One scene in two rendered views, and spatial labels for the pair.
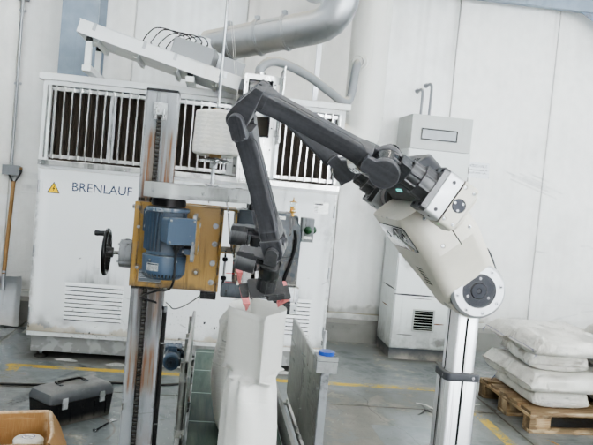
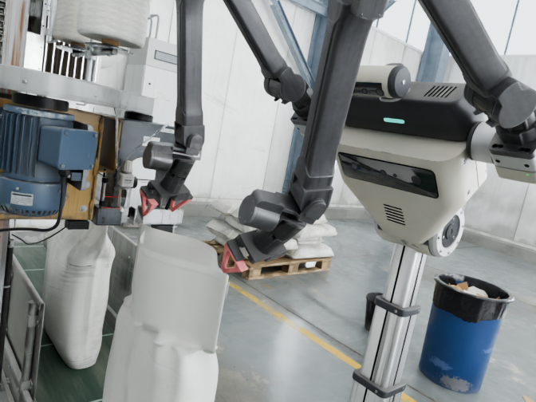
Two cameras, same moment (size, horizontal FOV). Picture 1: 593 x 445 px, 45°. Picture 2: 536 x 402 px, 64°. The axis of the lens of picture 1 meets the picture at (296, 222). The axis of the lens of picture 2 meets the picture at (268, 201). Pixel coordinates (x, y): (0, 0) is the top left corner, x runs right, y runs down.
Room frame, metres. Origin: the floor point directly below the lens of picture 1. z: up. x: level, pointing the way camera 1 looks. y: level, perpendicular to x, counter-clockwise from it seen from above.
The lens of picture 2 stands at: (1.33, 0.58, 1.38)
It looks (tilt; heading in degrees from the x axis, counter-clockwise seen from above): 9 degrees down; 325
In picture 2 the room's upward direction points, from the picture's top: 11 degrees clockwise
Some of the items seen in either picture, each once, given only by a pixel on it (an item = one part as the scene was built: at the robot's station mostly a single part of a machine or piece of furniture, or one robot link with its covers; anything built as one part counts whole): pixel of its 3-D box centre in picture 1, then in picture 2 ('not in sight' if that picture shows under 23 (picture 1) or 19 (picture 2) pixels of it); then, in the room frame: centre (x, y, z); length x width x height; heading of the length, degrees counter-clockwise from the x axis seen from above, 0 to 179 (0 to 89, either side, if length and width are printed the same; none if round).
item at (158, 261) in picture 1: (165, 242); (35, 161); (2.50, 0.45, 1.21); 0.15 x 0.15 x 0.25
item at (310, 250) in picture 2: not in sight; (302, 248); (4.86, -2.48, 0.20); 0.67 x 0.43 x 0.15; 97
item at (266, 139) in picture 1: (255, 129); (20, 24); (5.13, 0.35, 1.82); 0.51 x 0.27 x 0.71; 7
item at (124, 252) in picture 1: (125, 252); not in sight; (2.70, 0.63, 1.14); 0.11 x 0.06 x 0.11; 7
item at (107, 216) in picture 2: (230, 289); (106, 214); (2.68, 0.22, 1.04); 0.08 x 0.06 x 0.05; 97
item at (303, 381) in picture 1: (303, 382); (132, 285); (3.30, -0.10, 0.53); 1.05 x 0.02 x 0.41; 7
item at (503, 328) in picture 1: (536, 330); (242, 207); (5.18, -1.82, 0.56); 0.66 x 0.43 x 0.15; 94
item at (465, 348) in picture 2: not in sight; (460, 331); (2.76, -2.16, 0.32); 0.51 x 0.48 x 0.65; 97
